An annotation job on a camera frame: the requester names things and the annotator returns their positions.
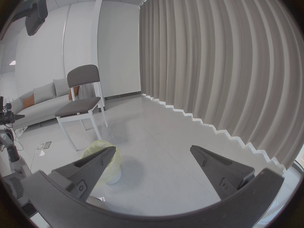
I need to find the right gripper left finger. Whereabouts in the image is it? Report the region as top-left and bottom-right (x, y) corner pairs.
(50, 146), (116, 201)

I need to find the pale grey curtain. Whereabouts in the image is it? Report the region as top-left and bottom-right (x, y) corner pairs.
(139, 0), (304, 171)

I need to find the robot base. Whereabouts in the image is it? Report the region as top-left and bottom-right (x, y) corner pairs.
(0, 156), (108, 223)

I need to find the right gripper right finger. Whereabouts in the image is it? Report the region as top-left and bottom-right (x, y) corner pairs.
(190, 145), (256, 201)

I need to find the orange cushion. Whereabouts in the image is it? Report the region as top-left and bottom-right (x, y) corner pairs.
(69, 86), (79, 101)
(23, 95), (35, 108)

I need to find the white trash bin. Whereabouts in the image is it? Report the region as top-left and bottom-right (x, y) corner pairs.
(104, 165), (123, 185)

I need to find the pale grey cushion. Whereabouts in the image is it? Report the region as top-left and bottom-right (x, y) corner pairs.
(33, 82), (56, 104)
(53, 78), (70, 97)

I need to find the grey and white chair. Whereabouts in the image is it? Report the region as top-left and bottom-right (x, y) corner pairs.
(55, 65), (109, 151)

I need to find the white sofa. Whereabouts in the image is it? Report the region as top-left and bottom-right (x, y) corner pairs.
(9, 78), (105, 132)

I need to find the yellow plastic bag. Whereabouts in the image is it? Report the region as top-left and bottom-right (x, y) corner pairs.
(82, 140), (123, 187)

